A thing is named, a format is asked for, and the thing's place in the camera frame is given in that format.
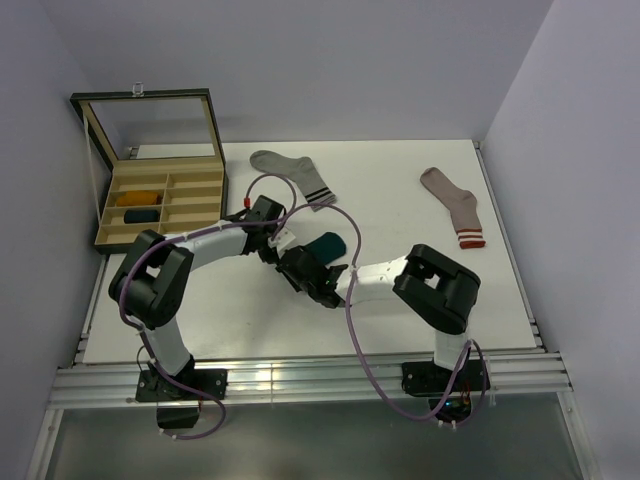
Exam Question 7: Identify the dark green reindeer sock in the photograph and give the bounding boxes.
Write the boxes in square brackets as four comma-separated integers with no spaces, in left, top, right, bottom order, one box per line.
[304,232,347,265]

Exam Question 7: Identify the navy santa sock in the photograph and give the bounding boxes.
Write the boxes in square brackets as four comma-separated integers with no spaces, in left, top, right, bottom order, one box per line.
[123,209,160,225]

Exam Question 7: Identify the mustard yellow sock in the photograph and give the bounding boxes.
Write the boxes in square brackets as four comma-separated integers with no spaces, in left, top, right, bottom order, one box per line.
[115,191,162,207]

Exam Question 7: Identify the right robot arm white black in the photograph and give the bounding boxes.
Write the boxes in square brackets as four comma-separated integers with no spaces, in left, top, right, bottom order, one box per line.
[276,244,481,390]

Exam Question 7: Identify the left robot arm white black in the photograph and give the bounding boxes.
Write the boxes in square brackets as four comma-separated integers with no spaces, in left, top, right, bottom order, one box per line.
[108,195,285,399]

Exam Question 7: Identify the grey striped sock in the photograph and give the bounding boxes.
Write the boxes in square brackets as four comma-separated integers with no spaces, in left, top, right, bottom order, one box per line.
[249,150,337,211]

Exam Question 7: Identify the black compartment box beige lining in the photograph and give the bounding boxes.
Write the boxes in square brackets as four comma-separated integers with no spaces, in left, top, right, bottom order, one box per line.
[70,83,228,255]

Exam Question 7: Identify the taupe sock red cuff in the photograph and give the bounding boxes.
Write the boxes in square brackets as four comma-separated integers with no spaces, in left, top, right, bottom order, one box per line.
[420,167,486,250]

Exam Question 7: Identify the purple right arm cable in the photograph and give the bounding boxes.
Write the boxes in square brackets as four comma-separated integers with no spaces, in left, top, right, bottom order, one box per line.
[269,203,491,424]

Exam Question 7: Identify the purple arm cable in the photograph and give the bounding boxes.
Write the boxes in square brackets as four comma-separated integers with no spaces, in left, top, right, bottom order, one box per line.
[119,173,300,441]
[269,203,491,424]

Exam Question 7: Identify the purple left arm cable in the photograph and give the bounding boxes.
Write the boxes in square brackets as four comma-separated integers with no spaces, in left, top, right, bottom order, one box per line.
[119,173,300,441]

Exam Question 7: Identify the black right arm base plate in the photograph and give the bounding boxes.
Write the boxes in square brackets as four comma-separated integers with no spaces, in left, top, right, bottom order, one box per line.
[401,359,491,397]

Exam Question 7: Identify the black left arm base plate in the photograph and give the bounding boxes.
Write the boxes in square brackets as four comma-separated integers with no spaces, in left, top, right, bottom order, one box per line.
[135,369,227,403]

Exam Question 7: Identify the aluminium rail frame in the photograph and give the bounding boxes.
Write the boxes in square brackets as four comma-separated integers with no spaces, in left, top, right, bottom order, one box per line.
[24,139,591,480]

